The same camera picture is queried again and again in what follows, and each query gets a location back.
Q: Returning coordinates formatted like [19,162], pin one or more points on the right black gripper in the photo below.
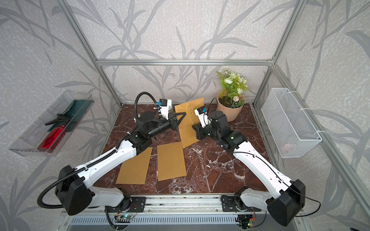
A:
[198,130]

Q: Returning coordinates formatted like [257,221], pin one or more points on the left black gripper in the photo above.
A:
[172,122]

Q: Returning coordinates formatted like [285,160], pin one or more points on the kraft file bag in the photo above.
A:
[171,161]
[134,170]
[187,133]

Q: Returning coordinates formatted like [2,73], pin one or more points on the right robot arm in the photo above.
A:
[284,198]

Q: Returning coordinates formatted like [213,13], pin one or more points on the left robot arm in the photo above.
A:
[74,190]

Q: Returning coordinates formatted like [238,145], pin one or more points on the peach flower pot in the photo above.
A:
[232,111]

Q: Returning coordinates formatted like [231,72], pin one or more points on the green artificial plant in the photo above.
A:
[233,88]

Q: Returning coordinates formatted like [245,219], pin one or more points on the green dustpan scoop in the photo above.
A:
[71,116]

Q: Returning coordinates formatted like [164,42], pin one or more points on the right circuit board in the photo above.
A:
[245,222]

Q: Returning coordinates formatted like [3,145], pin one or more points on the circuit board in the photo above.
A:
[245,222]
[124,218]

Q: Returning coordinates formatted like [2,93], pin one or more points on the left circuit board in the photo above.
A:
[124,218]

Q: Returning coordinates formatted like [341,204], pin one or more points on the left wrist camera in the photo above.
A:
[164,106]

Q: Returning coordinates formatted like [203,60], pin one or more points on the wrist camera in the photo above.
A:
[164,106]
[202,114]

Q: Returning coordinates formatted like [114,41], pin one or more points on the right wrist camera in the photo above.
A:
[202,114]

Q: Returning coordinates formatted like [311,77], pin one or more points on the white wire mesh basket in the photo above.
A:
[293,132]

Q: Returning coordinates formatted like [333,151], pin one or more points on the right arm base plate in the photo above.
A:
[228,203]

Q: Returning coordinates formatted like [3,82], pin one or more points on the aluminium front rail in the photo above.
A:
[185,204]

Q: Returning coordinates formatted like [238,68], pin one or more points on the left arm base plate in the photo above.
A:
[134,204]

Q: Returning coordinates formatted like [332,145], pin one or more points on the clear plastic wall bin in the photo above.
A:
[26,145]

